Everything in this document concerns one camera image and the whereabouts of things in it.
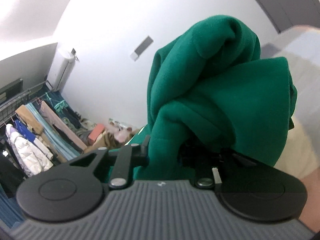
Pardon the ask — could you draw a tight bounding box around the grey wall patch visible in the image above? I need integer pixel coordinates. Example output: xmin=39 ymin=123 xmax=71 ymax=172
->
xmin=130 ymin=36 xmax=153 ymax=61

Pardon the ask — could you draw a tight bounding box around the person's right hand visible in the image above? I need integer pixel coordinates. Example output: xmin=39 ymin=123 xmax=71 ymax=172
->
xmin=299 ymin=168 xmax=320 ymax=232

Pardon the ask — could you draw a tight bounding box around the pink hanging garment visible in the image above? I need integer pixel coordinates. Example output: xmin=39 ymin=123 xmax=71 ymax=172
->
xmin=40 ymin=101 xmax=87 ymax=151

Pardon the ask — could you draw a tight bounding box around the white puffer jacket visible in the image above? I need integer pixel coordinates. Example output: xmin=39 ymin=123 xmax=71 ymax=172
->
xmin=5 ymin=124 xmax=54 ymax=177

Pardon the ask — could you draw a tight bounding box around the tan hanging garment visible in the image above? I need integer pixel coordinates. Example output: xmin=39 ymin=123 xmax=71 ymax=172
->
xmin=15 ymin=105 xmax=43 ymax=135

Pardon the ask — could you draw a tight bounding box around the pile of clutter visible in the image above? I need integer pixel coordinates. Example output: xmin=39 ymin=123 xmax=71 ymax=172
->
xmin=75 ymin=119 xmax=139 ymax=154

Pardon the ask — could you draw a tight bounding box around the green hoodie with white drawstrings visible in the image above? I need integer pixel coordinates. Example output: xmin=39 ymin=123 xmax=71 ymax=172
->
xmin=132 ymin=15 xmax=297 ymax=180

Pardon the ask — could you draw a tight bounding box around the grey wardrobe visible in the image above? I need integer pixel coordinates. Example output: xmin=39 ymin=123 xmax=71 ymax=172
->
xmin=255 ymin=0 xmax=319 ymax=33

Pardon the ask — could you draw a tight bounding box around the white air conditioner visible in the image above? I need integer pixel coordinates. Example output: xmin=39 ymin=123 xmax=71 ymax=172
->
xmin=47 ymin=48 xmax=79 ymax=92

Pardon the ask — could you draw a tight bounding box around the light blue hanging garment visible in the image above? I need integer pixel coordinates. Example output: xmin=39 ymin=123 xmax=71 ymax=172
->
xmin=26 ymin=103 xmax=80 ymax=160

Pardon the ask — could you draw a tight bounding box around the metal clothes rack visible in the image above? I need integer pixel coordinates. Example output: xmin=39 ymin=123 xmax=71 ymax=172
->
xmin=1 ymin=80 xmax=53 ymax=127

